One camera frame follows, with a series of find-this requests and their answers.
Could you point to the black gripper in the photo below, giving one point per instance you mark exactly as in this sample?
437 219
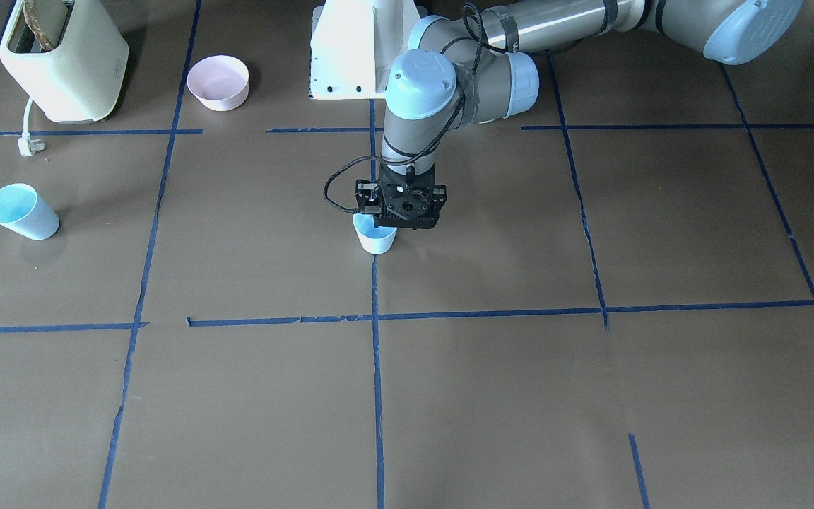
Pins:
364 197

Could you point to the light blue cup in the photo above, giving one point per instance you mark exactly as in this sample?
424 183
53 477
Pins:
24 211
374 239

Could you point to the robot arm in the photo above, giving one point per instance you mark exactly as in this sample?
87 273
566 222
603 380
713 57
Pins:
480 68

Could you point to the pink bowl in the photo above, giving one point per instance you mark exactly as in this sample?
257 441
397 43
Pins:
220 82

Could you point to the cream toaster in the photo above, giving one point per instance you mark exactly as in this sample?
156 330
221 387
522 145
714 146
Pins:
80 80

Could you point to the white power plug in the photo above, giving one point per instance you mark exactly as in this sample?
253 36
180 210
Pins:
27 147

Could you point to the bread slice in toaster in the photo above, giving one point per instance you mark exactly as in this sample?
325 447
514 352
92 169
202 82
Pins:
47 21

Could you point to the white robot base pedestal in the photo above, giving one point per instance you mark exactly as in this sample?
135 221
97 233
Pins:
353 45

